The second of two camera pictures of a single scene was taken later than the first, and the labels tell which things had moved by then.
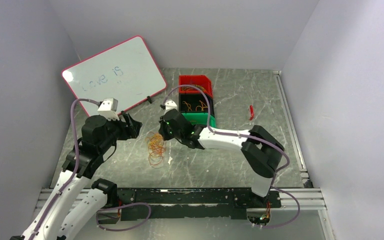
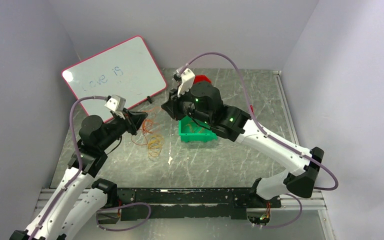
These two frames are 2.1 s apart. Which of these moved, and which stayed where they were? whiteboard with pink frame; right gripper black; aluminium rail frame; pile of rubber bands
Moved: pile of rubber bands; right gripper black
Stayed: whiteboard with pink frame; aluminium rail frame
